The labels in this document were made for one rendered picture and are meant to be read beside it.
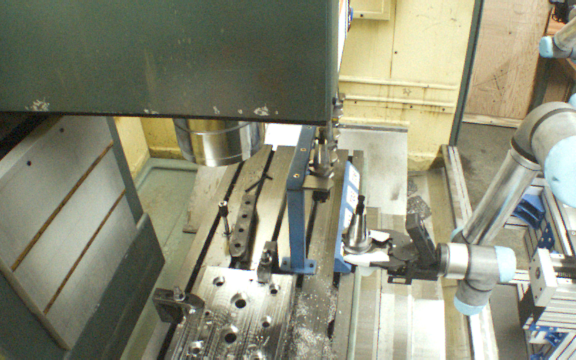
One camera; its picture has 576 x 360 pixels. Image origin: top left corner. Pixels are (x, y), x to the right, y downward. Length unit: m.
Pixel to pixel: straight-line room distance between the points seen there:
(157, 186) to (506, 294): 1.77
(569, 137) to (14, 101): 0.92
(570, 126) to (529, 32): 2.83
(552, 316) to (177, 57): 1.16
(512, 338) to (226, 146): 1.66
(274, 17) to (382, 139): 1.40
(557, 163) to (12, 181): 1.00
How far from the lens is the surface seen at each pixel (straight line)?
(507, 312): 2.15
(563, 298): 1.28
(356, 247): 0.85
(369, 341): 1.27
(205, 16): 0.54
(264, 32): 0.53
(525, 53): 3.66
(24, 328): 1.12
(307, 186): 0.99
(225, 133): 0.68
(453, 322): 1.46
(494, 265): 0.93
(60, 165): 1.06
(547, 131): 0.81
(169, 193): 2.06
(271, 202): 1.43
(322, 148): 0.99
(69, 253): 1.13
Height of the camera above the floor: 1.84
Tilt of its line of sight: 39 degrees down
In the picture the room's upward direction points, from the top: 3 degrees counter-clockwise
